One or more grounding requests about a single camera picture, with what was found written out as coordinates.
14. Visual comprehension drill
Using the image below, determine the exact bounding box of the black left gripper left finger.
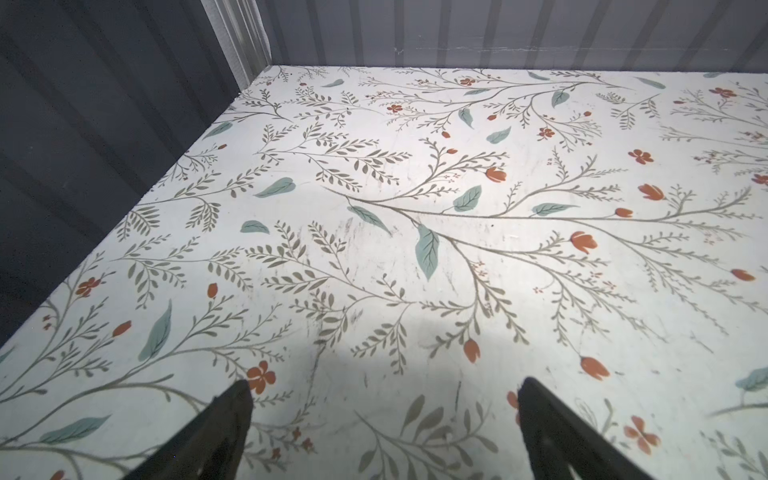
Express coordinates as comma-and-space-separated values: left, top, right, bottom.
125, 380, 253, 480

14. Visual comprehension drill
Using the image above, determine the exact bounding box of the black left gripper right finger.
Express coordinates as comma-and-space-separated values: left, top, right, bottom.
518, 377, 651, 480

